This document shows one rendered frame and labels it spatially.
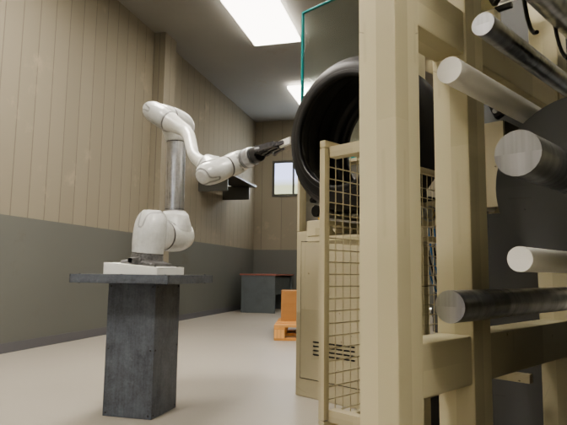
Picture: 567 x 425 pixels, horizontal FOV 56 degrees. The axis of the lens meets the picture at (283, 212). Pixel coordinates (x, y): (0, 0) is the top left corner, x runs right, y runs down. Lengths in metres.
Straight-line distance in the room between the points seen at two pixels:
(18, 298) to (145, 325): 2.51
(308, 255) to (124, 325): 1.04
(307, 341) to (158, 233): 1.00
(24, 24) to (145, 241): 3.05
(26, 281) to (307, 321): 2.79
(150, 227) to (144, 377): 0.69
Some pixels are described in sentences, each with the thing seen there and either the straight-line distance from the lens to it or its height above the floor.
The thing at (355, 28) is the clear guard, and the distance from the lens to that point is 3.10.
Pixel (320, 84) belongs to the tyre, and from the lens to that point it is 2.08.
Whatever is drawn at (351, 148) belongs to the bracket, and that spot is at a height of 0.97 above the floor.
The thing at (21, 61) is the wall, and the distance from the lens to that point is 5.19.
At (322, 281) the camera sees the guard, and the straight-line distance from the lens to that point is 1.32.
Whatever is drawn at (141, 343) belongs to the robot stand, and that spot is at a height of 0.33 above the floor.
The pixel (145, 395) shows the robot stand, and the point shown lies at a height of 0.10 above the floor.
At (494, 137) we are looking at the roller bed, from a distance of 2.01.
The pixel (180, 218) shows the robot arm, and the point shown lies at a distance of 2.83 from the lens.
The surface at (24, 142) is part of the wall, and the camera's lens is 5.08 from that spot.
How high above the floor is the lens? 0.67
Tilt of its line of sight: 6 degrees up
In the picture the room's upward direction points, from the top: 1 degrees clockwise
